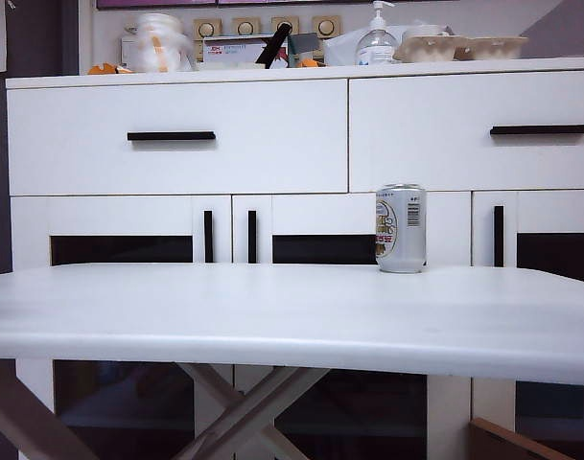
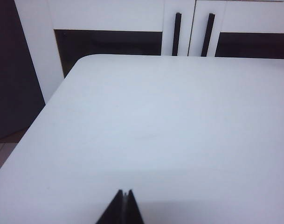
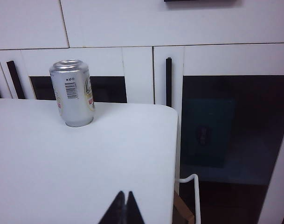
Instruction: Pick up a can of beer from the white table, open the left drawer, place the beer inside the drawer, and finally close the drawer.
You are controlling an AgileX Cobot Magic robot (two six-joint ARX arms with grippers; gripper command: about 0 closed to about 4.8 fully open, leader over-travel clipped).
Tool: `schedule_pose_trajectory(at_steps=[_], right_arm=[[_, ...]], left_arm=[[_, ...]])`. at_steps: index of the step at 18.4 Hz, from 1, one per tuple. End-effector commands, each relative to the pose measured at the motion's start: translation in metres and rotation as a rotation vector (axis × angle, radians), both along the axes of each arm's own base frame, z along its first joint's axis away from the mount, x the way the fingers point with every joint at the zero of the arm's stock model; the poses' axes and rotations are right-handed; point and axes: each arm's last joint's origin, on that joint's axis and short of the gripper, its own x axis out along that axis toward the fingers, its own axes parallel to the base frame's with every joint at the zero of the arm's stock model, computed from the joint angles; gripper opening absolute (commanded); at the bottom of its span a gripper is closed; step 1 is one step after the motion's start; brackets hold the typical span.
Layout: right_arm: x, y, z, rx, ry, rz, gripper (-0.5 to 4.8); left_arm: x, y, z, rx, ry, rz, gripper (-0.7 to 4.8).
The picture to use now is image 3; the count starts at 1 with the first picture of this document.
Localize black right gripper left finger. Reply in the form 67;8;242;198
97;190;127;224

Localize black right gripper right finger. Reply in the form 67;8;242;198
126;191;145;224

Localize silver beer can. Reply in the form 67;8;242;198
49;59;96;128

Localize brown wooden board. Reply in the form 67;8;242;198
173;191;195;224

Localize teal box behind glass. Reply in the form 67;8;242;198
180;97;235;169

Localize white sideboard cabinet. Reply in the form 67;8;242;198
0;0;284;224

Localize white metal tube frame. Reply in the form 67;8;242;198
178;174;201;224

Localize black vertical door handle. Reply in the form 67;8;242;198
165;56;173;107

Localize black drawer handle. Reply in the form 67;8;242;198
163;0;239;3

